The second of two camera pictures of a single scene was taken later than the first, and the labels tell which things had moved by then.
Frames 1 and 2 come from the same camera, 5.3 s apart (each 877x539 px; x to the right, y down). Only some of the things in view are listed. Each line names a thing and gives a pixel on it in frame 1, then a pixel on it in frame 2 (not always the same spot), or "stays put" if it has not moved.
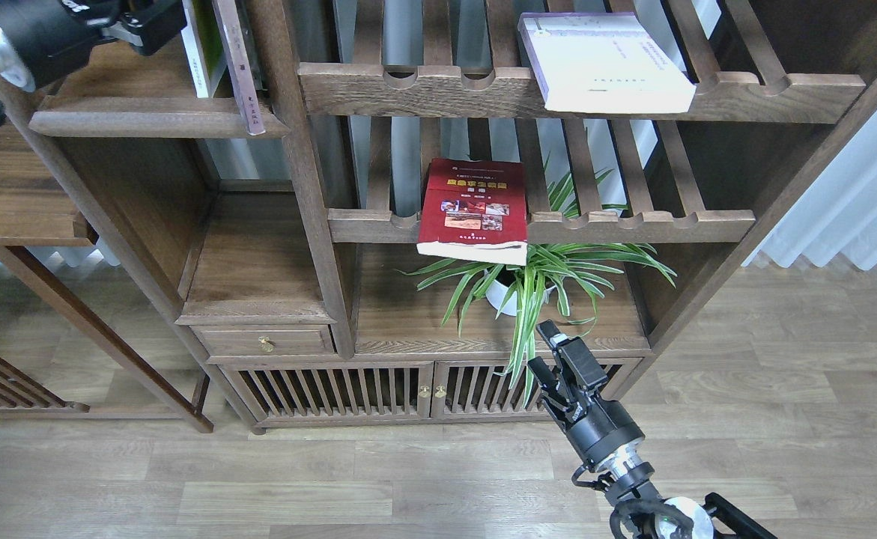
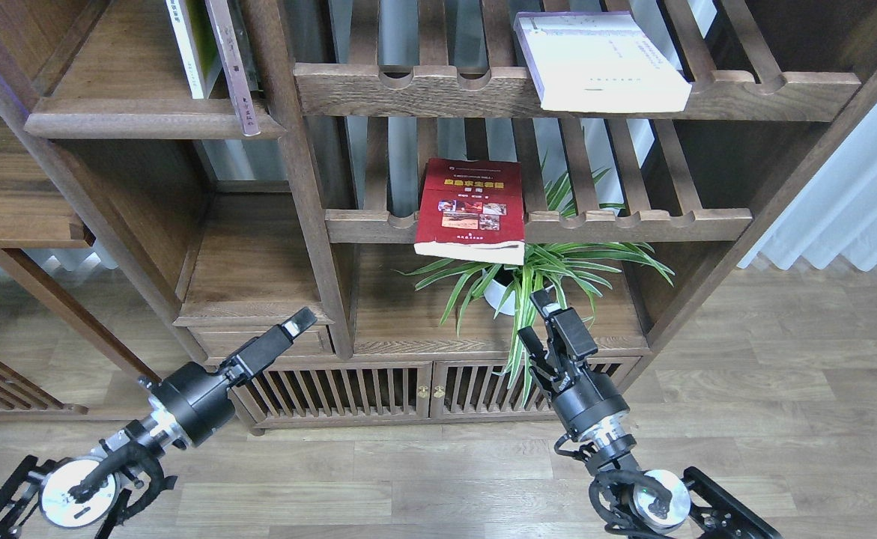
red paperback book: [475, 209] stays put
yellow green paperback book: [204, 45] stays put
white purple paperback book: [603, 62] stays put
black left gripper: [44, 38] -> [198, 403]
